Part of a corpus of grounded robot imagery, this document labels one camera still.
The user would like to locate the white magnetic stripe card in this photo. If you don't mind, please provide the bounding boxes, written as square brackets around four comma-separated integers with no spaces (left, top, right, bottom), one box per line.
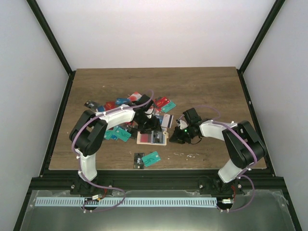
[161,114,174,128]

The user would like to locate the black front frame rail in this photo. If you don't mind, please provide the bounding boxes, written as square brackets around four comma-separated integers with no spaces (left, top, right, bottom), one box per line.
[29,169,286,193]

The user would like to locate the teal VIP card right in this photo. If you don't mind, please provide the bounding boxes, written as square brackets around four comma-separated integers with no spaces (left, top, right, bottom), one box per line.
[161,101,176,113]

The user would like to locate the red VIP card right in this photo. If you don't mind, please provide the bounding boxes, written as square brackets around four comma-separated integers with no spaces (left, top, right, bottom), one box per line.
[154,97,170,108]

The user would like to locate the light blue cable tray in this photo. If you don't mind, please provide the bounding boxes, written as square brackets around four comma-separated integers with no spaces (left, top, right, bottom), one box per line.
[35,197,217,208]

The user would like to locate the black right frame post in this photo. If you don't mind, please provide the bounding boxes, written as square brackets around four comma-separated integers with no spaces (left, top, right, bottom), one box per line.
[239,0,286,73]

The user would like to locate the teal vip card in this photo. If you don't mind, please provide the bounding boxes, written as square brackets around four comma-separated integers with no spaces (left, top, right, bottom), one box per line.
[113,127,131,142]
[161,101,176,113]

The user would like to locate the white card red circles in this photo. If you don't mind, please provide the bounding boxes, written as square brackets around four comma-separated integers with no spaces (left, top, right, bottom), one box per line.
[140,134,151,143]

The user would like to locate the black frame post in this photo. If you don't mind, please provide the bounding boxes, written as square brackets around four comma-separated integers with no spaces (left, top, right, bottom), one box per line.
[26,0,73,75]
[239,0,286,73]

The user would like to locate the black card pair front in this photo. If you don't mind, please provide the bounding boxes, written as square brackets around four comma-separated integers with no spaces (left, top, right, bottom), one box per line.
[134,153,144,169]

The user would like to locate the black left frame post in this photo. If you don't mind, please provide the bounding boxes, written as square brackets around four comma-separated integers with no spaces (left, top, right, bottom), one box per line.
[26,0,73,75]

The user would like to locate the beige leather card holder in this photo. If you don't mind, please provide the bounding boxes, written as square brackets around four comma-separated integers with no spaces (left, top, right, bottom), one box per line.
[137,129,168,146]

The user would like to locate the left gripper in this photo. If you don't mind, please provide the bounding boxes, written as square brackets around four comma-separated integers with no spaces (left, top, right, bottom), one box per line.
[135,115,162,134]

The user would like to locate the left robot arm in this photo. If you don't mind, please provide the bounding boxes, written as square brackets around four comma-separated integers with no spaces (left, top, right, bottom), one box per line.
[69,94,162,194]

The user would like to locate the teal card front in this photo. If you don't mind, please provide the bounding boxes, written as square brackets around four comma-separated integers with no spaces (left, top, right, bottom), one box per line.
[141,152,161,167]

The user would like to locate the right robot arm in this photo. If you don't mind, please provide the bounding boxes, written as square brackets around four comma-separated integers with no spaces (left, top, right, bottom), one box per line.
[169,108,268,194]

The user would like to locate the white red circle card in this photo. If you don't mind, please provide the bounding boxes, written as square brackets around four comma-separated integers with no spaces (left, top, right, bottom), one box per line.
[128,92,142,102]

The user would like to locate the blue VIP card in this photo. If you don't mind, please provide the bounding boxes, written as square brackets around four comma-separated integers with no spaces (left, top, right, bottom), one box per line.
[115,98,130,105]

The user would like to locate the black VIP card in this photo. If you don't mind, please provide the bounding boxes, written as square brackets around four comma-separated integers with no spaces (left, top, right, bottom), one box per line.
[84,100,100,111]

